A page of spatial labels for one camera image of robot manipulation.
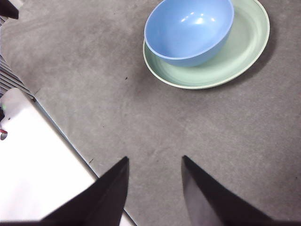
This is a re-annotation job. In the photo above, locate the blue bowl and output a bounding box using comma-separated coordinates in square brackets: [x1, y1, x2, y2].
[143, 0, 235, 68]

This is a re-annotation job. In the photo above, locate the ribbed grey panel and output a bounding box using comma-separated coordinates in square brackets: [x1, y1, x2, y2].
[0, 14, 38, 102]

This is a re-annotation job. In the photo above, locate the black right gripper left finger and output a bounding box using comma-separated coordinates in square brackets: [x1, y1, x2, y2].
[0, 156, 130, 226]

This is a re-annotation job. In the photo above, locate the white platform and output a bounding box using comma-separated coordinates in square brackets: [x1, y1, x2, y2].
[0, 88, 137, 226]

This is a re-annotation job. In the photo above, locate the green plate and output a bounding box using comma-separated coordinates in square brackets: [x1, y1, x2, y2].
[143, 0, 270, 90]

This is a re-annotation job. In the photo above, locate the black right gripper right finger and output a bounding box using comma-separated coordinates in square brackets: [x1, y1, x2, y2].
[181, 155, 301, 226]

